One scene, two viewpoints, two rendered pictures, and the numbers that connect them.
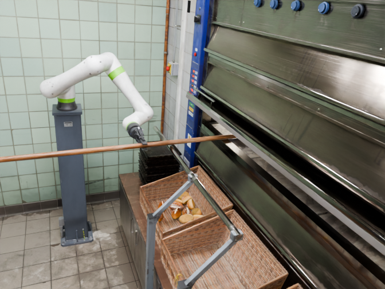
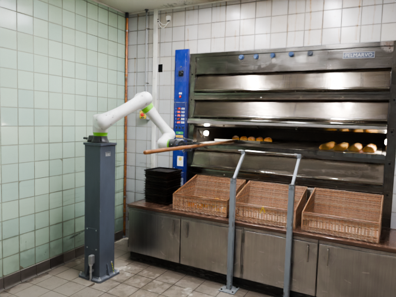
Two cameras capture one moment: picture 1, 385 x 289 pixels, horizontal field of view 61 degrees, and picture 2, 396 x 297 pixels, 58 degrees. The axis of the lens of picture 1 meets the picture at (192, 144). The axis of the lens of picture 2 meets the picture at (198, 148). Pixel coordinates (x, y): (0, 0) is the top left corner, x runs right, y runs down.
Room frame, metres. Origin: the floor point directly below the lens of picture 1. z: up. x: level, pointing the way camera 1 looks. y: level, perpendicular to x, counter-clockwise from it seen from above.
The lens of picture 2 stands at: (-0.71, 2.22, 1.43)
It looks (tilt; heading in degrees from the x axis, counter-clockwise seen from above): 5 degrees down; 322
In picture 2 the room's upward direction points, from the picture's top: 2 degrees clockwise
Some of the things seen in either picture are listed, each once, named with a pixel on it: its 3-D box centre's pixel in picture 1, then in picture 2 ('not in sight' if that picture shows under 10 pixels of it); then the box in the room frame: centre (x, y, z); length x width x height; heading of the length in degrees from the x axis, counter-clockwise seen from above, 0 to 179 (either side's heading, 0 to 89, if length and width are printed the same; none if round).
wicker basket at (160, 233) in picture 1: (182, 203); (210, 194); (1.90, 0.03, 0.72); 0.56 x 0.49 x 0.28; 25
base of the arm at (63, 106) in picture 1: (66, 101); (95, 138); (2.35, 0.99, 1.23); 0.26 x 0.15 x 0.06; 22
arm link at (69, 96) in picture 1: (64, 88); (100, 124); (2.29, 0.97, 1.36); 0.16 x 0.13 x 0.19; 166
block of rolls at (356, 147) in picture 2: not in sight; (349, 146); (1.14, -1.08, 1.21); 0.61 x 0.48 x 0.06; 115
